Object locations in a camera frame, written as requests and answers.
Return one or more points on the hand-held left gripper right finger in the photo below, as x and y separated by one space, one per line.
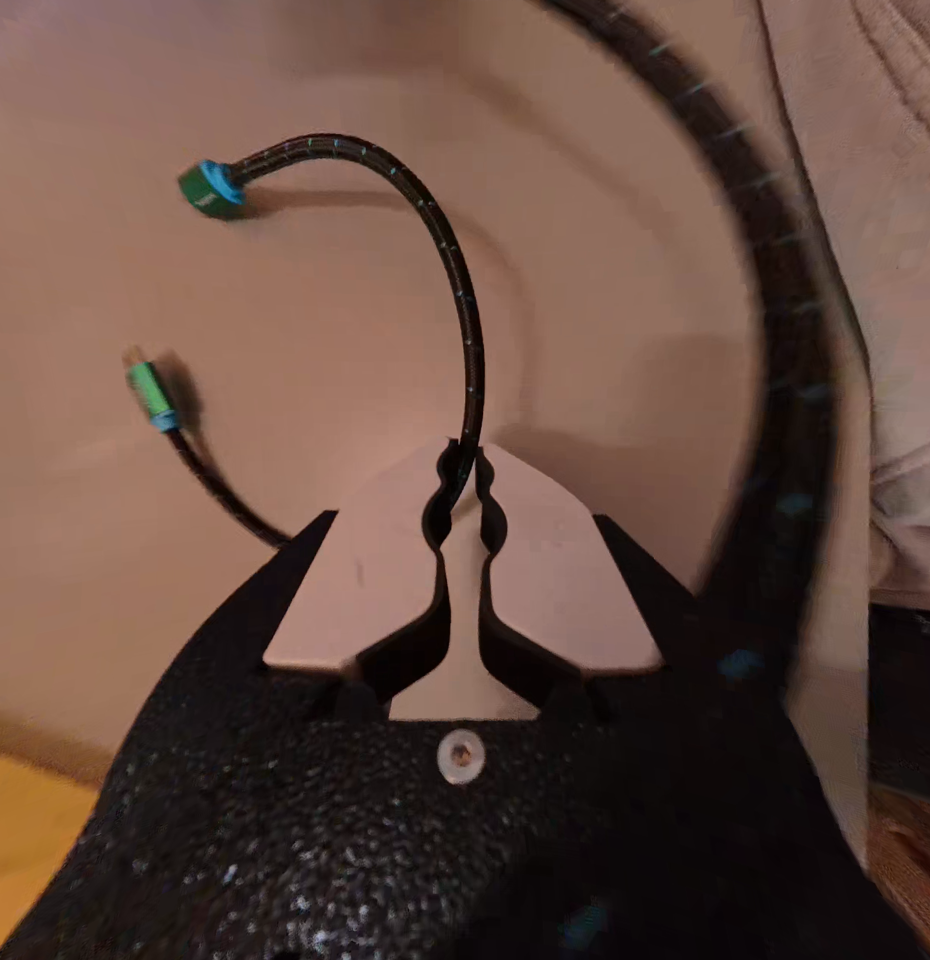
570 592

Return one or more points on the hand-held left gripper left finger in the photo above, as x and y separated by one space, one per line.
360 585

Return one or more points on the black chair seat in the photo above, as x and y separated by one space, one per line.
911 697

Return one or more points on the yellow cardboard box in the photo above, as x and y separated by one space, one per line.
22 840

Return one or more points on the person's grey clothing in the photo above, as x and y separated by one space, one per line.
885 225

